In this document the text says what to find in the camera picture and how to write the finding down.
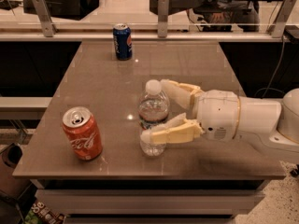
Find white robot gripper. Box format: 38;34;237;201
140;79;240;145

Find clear plastic water bottle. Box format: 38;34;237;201
137;79;171;157

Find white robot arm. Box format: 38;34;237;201
138;79;299;164

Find blue pepsi can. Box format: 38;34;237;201
113;23;132;60

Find red coca-cola can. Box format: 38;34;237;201
62;106;103;161

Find dark machine on counter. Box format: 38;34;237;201
149;0;286;33

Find white drawer under table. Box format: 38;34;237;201
36;189;264;216

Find green snack package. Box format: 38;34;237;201
22;201;64;224

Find middle metal rail bracket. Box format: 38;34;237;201
158;0;169;38

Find metal rail bracket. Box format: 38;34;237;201
269;0;297;38
32;0;57;37
158;0;169;38

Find black cable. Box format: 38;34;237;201
253;35;287;99

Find right metal rail bracket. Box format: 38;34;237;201
269;0;297;38

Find left metal rail bracket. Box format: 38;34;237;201
32;0;57;37

